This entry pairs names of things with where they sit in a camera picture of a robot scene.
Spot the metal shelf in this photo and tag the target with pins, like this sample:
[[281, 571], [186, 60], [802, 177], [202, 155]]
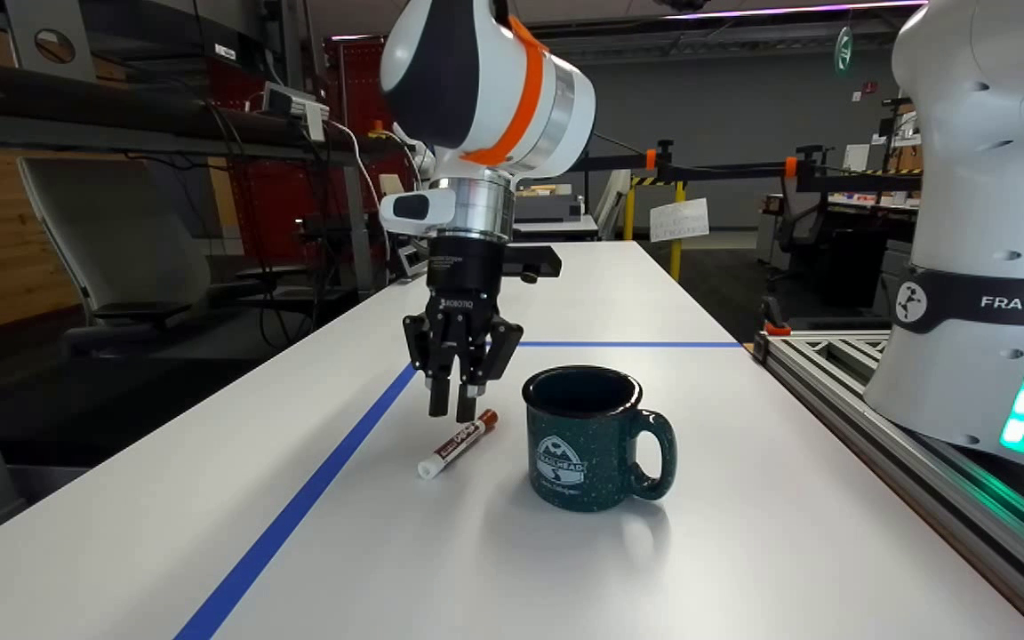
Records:
[[87, 125]]

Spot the black bar with orange clamps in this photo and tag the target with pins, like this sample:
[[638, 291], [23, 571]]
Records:
[[728, 168]]

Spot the black workbench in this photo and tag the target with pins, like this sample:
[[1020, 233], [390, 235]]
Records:
[[845, 254]]

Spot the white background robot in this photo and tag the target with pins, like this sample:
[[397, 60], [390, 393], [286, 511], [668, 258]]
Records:
[[413, 152]]

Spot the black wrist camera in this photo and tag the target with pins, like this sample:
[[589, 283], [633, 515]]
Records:
[[535, 266]]

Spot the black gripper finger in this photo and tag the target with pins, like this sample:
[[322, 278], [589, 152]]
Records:
[[437, 360], [478, 360]]

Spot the blue tape line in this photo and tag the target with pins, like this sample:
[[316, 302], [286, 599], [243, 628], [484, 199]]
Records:
[[300, 502]]

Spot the dark green enamel mug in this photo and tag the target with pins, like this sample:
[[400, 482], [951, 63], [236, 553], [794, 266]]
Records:
[[576, 463]]

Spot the red cabinet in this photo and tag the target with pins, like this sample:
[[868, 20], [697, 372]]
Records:
[[264, 201]]

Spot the white power box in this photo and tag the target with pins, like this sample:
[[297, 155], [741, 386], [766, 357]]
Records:
[[300, 108]]

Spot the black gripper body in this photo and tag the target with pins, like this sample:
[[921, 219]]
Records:
[[463, 278]]

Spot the grey office chair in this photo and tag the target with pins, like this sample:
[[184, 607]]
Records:
[[124, 235]]

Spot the grey panel with round disc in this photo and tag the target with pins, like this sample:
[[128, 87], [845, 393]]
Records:
[[51, 43]]

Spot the white paper sign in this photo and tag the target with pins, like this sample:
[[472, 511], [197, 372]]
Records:
[[681, 223]]

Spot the aluminium rail base frame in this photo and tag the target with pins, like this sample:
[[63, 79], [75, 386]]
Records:
[[828, 386]]

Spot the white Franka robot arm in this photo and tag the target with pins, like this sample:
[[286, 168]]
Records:
[[988, 180]]

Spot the red and white marker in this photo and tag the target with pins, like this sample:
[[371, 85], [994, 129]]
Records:
[[460, 447]]

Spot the yellow post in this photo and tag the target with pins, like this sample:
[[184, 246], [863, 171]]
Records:
[[632, 214], [677, 263]]

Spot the small grey device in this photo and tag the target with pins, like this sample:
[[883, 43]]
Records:
[[406, 258]]

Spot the round green sign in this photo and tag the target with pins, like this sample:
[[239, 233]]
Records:
[[845, 53]]

